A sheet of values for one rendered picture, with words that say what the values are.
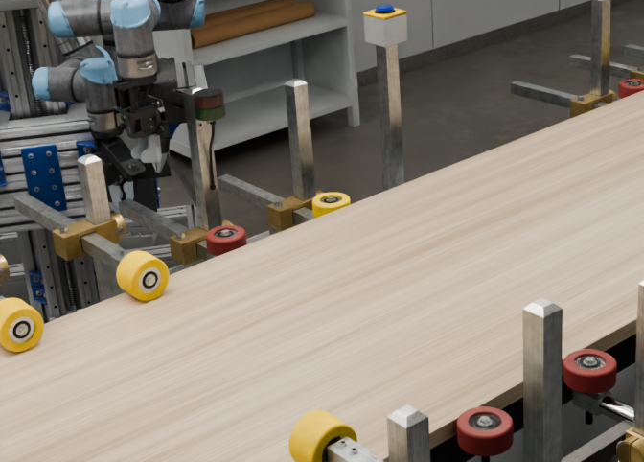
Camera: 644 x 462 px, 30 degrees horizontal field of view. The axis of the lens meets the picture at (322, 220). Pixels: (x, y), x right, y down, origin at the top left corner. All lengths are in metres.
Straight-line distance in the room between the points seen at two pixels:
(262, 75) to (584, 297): 3.87
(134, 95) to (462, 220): 0.69
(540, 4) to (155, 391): 5.44
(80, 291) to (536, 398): 1.99
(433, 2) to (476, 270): 4.37
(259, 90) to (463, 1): 1.39
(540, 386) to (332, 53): 4.25
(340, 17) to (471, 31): 1.34
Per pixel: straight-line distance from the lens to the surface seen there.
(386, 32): 2.66
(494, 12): 6.82
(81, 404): 1.91
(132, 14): 2.37
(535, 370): 1.54
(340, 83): 5.70
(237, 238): 2.37
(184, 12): 2.94
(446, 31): 6.57
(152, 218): 2.63
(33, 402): 1.94
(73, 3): 2.51
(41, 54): 3.12
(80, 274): 3.33
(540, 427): 1.58
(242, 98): 5.76
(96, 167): 2.32
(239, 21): 5.33
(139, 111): 2.42
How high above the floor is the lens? 1.88
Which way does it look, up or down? 24 degrees down
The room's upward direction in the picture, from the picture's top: 5 degrees counter-clockwise
